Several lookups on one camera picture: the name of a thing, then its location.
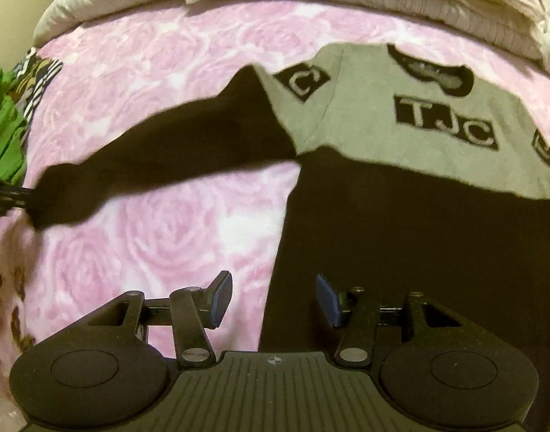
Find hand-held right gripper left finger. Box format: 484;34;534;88
84;271;234;367

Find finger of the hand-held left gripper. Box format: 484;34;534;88
0;178;33;195
0;193;33;212

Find grey ribbed blanket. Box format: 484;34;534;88
212;0;543;63

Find grey and black sweater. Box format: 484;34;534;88
27;42;550;370

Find green cloth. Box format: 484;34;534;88
0;67;29;186

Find black and white patterned cloth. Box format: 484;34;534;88
10;47;65;123

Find spotted blanket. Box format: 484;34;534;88
0;225;38;370

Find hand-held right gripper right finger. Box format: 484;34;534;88
315;273;471;367

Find pink rose blanket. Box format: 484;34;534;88
0;0;550;415

